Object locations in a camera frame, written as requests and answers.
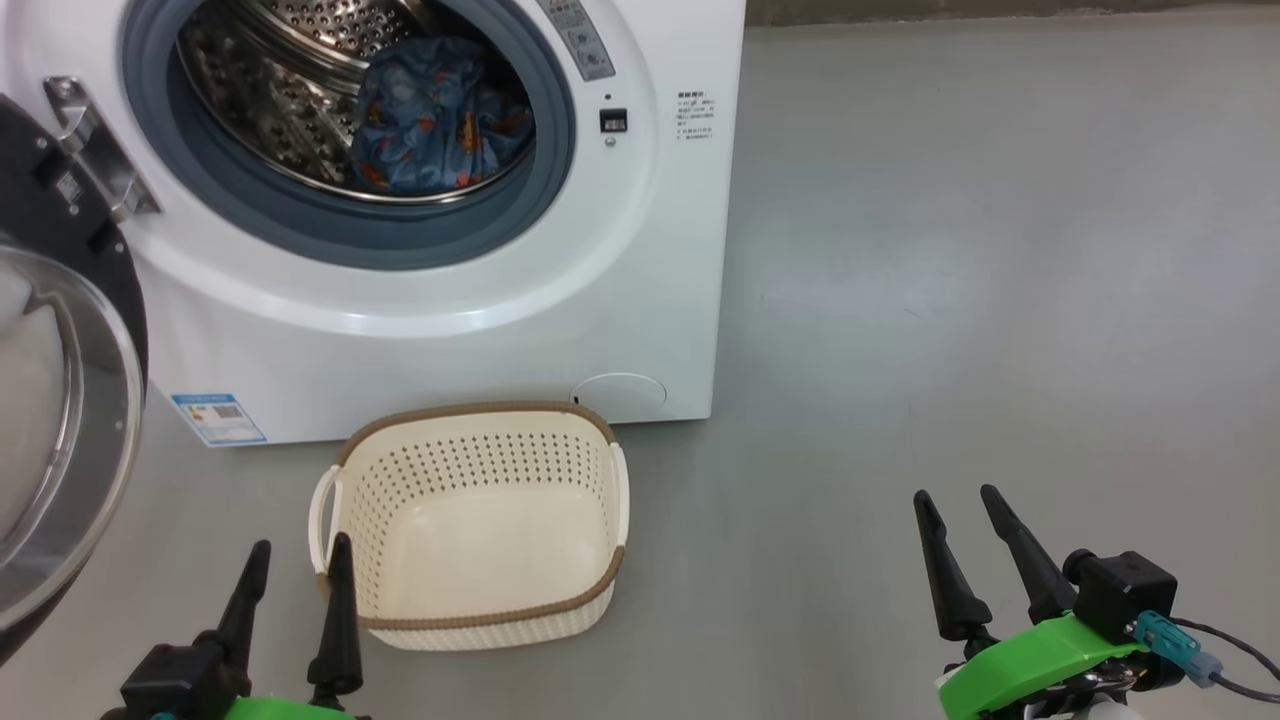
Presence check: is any small printed text sticker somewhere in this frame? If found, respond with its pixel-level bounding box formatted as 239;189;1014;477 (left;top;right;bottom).
675;90;717;141

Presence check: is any blue cartoon print garment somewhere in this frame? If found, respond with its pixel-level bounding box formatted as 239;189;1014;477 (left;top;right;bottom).
350;38;493;196

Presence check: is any grey rubber door gasket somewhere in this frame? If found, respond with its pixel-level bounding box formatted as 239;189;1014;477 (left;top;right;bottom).
118;0;578;271

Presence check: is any blue energy label sticker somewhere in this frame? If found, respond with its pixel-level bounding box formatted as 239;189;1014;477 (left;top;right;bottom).
170;392;268;447

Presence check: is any black round glass washer door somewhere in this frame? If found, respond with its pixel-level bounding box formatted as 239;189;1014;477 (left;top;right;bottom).
0;93;151;666

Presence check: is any steel washer drum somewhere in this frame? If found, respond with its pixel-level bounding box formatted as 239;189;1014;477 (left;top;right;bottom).
176;0;536;206

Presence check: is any cream perforated laundry basket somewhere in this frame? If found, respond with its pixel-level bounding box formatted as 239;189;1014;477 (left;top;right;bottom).
308;401;631;653

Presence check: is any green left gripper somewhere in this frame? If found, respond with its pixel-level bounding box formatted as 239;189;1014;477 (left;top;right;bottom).
215;532;365;720

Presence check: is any round white filter cover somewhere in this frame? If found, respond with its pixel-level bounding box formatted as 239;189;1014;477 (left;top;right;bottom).
570;372;668;411

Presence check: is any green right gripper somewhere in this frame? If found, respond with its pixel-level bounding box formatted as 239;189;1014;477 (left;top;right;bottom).
912;484;1167;720

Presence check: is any metal door hinge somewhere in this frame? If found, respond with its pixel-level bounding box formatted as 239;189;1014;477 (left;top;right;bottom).
42;76;161;223

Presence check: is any black cable with teal plug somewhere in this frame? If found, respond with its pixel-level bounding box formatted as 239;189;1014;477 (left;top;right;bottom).
1135;610;1280;703

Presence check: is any grey warning label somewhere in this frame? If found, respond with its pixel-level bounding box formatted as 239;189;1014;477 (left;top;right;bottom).
535;0;617;83

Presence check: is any white front-load washing machine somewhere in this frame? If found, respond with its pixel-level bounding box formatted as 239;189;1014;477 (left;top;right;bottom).
0;0;747;447

